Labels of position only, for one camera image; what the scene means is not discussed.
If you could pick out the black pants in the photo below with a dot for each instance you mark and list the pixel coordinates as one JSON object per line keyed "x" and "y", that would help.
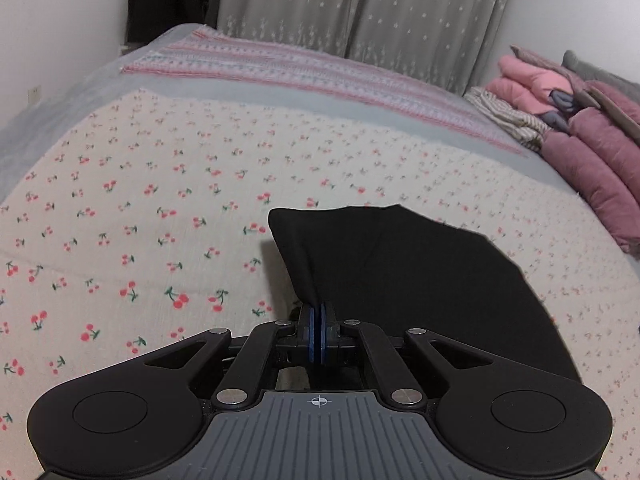
{"x": 400, "y": 265}

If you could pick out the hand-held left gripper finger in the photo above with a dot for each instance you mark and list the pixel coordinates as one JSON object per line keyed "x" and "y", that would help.
{"x": 324, "y": 332}
{"x": 312, "y": 332}

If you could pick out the grey star print curtain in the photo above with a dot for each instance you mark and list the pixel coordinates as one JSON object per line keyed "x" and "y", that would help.
{"x": 380, "y": 10}

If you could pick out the pink striped patterned cloth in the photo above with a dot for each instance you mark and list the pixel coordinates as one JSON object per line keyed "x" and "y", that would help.
{"x": 300, "y": 67}

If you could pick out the grey pillow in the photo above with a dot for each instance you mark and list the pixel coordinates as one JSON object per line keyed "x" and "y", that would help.
{"x": 595, "y": 72}

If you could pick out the beige striped garment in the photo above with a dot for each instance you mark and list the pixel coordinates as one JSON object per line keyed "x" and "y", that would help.
{"x": 505, "y": 115}

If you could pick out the white wall outlet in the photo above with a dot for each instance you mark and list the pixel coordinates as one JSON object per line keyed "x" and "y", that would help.
{"x": 34, "y": 94}

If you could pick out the mauve cushion with beige edge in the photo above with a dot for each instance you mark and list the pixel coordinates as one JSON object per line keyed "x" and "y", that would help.
{"x": 545, "y": 62}

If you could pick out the pink padded jacket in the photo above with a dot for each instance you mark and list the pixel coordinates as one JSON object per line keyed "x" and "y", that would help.
{"x": 525, "y": 85}

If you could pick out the mauve quilted blanket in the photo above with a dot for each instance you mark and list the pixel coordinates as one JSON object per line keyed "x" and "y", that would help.
{"x": 600, "y": 170}

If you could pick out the grey bed sheet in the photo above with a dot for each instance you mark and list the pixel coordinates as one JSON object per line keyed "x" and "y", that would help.
{"x": 75, "y": 92}

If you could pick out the cherry print cloth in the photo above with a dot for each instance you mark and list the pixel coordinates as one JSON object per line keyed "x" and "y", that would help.
{"x": 150, "y": 220}

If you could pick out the blue grey garment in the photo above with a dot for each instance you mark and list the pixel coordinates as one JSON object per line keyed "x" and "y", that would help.
{"x": 560, "y": 107}

